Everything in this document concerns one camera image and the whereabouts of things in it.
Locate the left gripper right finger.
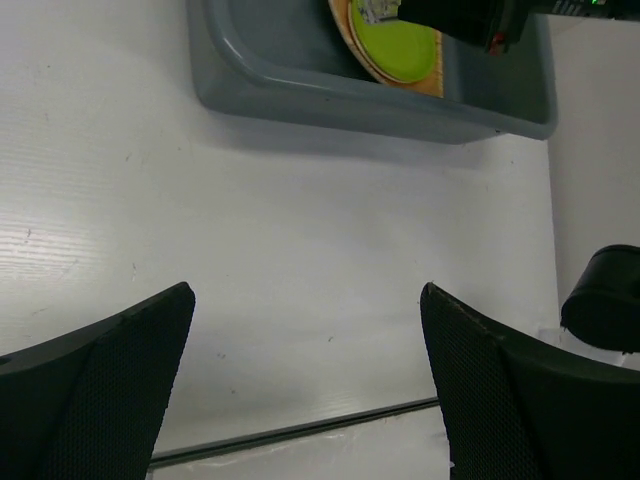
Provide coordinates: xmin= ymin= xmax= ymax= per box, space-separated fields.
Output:
xmin=420 ymin=283 xmax=639 ymax=479

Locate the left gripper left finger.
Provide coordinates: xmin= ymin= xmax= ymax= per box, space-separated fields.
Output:
xmin=1 ymin=282 xmax=195 ymax=479

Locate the woven orange triangular basket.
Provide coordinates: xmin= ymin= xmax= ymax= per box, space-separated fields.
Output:
xmin=328 ymin=0 xmax=444 ymax=98

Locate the green plastic plate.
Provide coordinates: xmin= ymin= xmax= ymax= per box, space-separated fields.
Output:
xmin=347 ymin=1 xmax=437 ymax=84

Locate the clear plastic cup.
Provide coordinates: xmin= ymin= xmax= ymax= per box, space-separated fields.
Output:
xmin=356 ymin=0 xmax=401 ymax=25

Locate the grey plastic bin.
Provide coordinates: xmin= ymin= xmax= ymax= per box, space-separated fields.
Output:
xmin=186 ymin=1 xmax=558 ymax=144

